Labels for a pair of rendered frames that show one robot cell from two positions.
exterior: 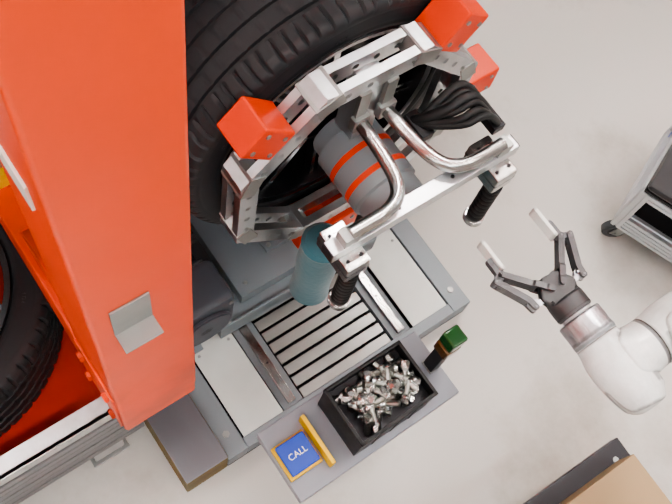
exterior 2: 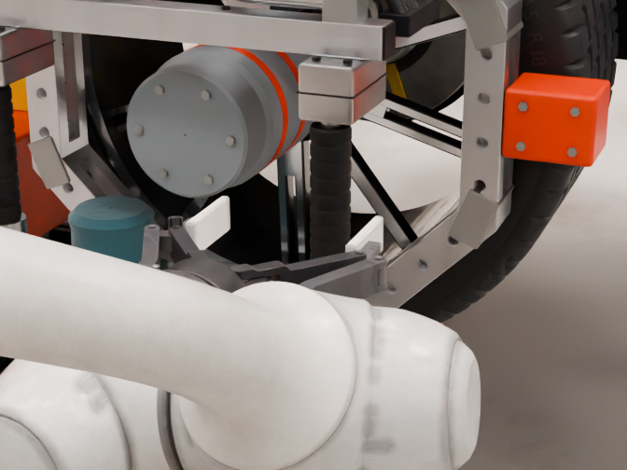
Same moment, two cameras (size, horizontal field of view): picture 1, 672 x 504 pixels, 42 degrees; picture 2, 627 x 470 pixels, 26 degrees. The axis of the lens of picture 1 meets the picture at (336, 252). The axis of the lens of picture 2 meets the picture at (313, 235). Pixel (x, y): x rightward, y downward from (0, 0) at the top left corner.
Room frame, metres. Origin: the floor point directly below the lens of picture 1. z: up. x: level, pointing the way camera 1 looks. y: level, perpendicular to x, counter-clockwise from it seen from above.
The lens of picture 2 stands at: (0.58, -1.31, 1.23)
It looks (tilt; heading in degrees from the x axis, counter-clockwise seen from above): 21 degrees down; 74
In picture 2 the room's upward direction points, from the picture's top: straight up
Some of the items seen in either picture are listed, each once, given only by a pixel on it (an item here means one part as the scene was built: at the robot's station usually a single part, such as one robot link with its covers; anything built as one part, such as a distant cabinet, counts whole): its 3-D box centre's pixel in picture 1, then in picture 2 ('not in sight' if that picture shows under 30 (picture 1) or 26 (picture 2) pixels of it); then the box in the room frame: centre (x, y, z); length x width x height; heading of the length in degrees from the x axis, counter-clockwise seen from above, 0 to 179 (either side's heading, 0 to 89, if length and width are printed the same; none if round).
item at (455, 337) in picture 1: (453, 338); not in sight; (0.67, -0.29, 0.64); 0.04 x 0.04 x 0.04; 53
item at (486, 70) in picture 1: (468, 74); (555, 118); (1.16, -0.14, 0.85); 0.09 x 0.08 x 0.07; 143
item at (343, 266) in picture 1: (343, 250); (6, 47); (0.64, -0.01, 0.93); 0.09 x 0.05 x 0.05; 53
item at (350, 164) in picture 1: (369, 170); (230, 106); (0.86, -0.01, 0.85); 0.21 x 0.14 x 0.14; 53
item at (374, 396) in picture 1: (376, 397); not in sight; (0.54, -0.18, 0.51); 0.20 x 0.14 x 0.13; 143
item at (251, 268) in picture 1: (278, 198); not in sight; (1.01, 0.18, 0.32); 0.40 x 0.30 x 0.28; 143
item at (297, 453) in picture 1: (297, 454); not in sight; (0.38, -0.06, 0.47); 0.07 x 0.07 x 0.02; 53
